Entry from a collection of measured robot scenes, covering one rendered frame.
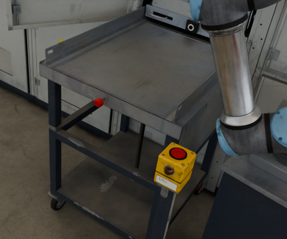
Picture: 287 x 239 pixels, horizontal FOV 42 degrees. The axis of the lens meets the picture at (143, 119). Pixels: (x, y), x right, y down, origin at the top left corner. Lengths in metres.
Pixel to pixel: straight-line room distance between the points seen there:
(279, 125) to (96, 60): 0.78
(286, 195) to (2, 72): 2.19
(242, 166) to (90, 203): 0.82
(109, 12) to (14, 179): 1.04
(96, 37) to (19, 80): 1.20
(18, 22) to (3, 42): 0.98
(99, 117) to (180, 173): 1.45
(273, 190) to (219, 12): 0.60
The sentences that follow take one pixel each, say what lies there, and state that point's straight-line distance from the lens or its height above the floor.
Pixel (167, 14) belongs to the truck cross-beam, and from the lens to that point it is 1.94.
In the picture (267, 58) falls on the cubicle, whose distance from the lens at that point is 1.75.
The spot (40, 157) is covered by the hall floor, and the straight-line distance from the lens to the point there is 2.34.
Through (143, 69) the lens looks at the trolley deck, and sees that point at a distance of 1.51.
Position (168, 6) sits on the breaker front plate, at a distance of 1.94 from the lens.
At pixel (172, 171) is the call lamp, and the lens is 1.01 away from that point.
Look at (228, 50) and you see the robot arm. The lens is 0.97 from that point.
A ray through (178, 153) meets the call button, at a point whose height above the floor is 0.91.
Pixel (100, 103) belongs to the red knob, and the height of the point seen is 0.82.
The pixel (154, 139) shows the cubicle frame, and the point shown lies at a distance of 2.24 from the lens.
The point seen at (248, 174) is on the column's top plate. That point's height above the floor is 0.75.
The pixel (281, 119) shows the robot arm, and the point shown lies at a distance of 1.08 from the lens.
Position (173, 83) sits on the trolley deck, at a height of 0.85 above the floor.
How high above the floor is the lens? 1.55
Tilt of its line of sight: 35 degrees down
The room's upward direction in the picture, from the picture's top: 9 degrees clockwise
